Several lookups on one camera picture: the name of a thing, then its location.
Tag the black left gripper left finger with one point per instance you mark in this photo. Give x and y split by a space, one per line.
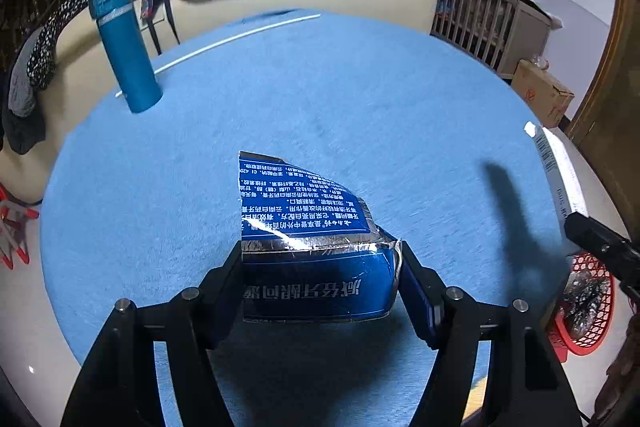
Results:
223 291

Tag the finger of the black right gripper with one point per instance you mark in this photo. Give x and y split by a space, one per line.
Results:
619 255

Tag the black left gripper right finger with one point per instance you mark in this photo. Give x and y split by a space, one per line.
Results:
421 291

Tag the blue foil wrapper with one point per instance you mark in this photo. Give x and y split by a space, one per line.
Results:
311 251

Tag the black plastic bag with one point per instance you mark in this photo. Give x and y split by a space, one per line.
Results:
581 301

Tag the white purple cardboard box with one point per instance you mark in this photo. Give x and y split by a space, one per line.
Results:
561 175

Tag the blue table cloth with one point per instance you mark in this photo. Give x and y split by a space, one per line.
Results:
290 126

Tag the red white stool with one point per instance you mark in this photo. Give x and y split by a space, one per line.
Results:
14 218

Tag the wooden baby crib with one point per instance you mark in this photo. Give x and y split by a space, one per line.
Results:
497 33

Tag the white thin rod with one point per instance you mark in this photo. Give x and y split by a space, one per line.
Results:
242 35

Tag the clothes pile on sofa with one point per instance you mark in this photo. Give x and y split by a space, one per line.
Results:
32 70

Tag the cream leather sofa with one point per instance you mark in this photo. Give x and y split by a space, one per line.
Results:
84 75

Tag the blue thermos bottle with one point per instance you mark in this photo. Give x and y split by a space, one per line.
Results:
122 40

